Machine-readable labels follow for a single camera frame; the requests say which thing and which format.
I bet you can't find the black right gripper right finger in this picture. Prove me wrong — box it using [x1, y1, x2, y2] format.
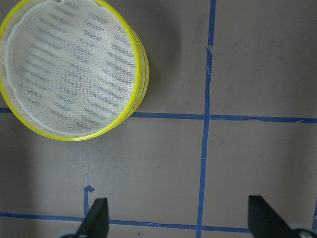
[248, 195, 297, 238]

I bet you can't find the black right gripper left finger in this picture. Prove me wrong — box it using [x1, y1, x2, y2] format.
[75, 198, 109, 238]

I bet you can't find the yellow bamboo steamer layer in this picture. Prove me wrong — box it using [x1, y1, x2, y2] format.
[117, 25, 150, 125]
[0, 0, 142, 141]

